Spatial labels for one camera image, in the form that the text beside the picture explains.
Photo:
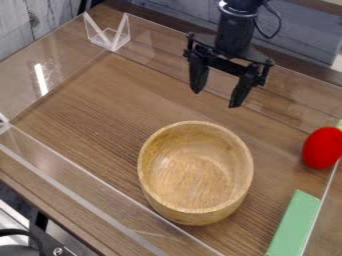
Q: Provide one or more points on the green tape strip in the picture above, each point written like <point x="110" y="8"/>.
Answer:
<point x="294" y="227"/>

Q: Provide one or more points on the red plush strawberry toy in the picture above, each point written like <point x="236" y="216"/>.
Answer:
<point x="322" y="147"/>

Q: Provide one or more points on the wooden bowl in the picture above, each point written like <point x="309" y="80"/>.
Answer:
<point x="195" y="170"/>

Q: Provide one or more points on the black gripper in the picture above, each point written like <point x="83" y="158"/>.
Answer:
<point x="228" y="53"/>

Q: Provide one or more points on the clear acrylic corner bracket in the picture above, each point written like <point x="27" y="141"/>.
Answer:
<point x="110" y="38"/>

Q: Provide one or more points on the clear acrylic enclosure wall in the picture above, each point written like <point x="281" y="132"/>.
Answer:
<point x="79" y="106"/>

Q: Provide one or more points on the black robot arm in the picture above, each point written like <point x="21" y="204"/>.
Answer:
<point x="242" y="7"/>

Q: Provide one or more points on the black metal table bracket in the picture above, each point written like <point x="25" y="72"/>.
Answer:
<point x="51" y="246"/>

